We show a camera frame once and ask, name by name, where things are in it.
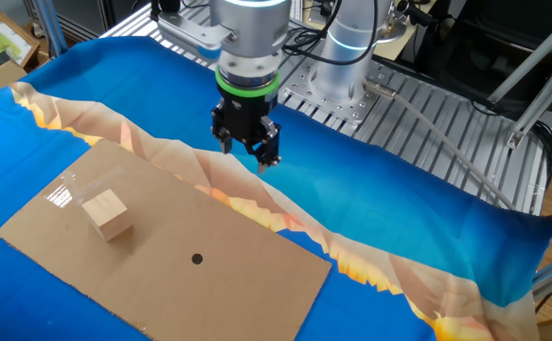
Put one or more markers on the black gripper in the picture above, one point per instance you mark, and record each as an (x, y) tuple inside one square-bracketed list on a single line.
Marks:
[(247, 118)]

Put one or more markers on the small wooden block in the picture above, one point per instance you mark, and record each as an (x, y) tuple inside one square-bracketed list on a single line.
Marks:
[(107, 213)]

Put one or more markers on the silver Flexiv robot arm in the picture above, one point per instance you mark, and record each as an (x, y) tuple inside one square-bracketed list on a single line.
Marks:
[(249, 23)]

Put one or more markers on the white keyboard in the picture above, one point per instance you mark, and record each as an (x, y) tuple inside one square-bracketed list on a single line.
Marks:
[(296, 9)]

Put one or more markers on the brown cardboard sheet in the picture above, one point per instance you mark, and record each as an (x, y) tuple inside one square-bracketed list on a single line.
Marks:
[(209, 293)]

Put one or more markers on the blue mountain print cloth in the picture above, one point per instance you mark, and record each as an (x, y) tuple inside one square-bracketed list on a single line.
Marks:
[(398, 199)]

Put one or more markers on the dark cabinet panel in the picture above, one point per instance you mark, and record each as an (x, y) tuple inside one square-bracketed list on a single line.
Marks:
[(110, 14)]

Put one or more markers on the beige desk board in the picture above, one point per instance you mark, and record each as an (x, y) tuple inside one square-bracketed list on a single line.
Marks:
[(408, 47)]

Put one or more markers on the black bulky equipment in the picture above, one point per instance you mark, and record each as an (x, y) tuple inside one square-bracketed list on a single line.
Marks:
[(493, 42)]

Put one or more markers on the thin grey diagonal bar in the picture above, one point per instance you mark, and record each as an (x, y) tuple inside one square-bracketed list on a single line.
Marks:
[(533, 54)]

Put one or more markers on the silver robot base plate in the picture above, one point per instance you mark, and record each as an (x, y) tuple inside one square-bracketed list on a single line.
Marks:
[(351, 113)]

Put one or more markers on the black clamp mount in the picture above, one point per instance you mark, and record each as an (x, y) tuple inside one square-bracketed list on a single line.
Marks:
[(413, 12)]

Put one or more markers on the blue aluminium post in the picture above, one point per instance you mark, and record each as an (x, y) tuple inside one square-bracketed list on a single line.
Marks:
[(50, 28)]

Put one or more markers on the wooden picture frame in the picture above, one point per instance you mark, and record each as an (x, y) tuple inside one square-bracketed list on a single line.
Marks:
[(1, 42)]

